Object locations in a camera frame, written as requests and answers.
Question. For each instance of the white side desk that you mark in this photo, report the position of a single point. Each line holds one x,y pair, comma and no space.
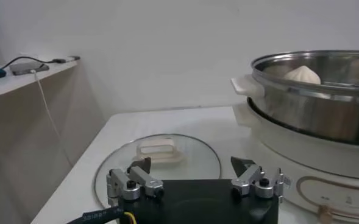
2,86

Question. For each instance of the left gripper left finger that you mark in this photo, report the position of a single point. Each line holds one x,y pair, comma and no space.
130,184

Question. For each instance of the white electric cooker base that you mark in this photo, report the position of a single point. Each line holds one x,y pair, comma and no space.
289,158

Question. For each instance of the black smartphone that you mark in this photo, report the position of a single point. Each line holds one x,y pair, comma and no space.
27,68

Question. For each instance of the white steamed baozi bun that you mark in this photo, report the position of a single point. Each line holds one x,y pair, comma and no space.
302,75

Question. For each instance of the perforated steel steamer basket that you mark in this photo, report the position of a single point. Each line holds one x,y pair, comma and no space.
304,115

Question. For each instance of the round glass pot lid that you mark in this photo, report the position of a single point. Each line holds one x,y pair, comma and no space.
194,161

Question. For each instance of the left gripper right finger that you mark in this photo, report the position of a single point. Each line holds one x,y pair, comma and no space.
258,182

